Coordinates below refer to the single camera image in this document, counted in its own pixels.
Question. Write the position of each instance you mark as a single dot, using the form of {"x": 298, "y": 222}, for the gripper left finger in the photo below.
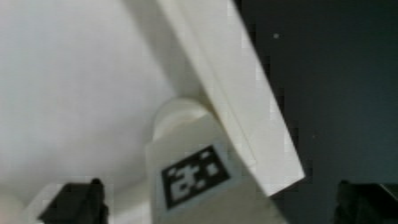
{"x": 77, "y": 206}

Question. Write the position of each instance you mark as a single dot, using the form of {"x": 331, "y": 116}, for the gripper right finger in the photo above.
{"x": 367, "y": 203}

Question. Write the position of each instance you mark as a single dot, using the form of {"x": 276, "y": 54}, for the white table leg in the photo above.
{"x": 200, "y": 190}

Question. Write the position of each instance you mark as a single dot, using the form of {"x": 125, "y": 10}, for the white square table top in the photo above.
{"x": 102, "y": 57}

